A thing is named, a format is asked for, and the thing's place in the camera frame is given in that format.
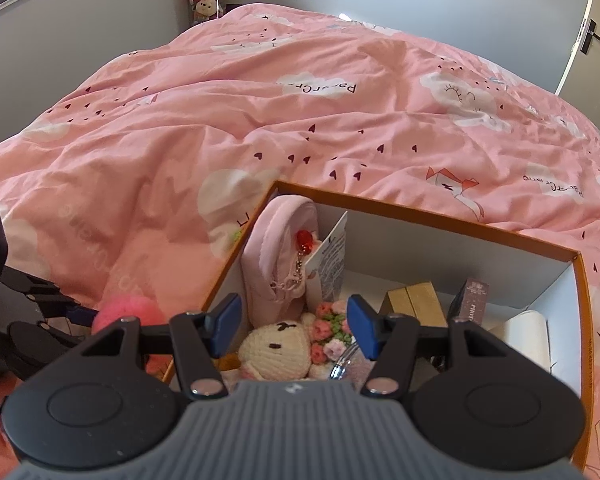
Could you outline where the photo card box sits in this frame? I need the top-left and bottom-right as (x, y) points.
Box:
(446, 278), (490, 325)

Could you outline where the white cream tube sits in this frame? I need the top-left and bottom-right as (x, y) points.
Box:
(304, 211), (348, 313)

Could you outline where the orange cardboard box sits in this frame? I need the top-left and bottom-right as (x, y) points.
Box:
(159, 179), (595, 470)

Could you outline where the pink bed duvet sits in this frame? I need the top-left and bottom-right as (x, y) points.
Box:
(0, 4), (600, 478)

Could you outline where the white long box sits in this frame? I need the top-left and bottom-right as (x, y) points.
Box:
(489, 310), (552, 372)

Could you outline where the gold gift box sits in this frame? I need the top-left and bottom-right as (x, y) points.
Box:
(379, 282), (448, 327)

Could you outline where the crochet bear with flowers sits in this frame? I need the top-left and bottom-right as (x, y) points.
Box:
(237, 300), (354, 382)

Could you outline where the pink pouch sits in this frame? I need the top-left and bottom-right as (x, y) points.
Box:
(240, 195), (317, 328)

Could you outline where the pink fluffy pompom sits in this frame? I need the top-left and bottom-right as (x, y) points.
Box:
(91, 295), (166, 335)

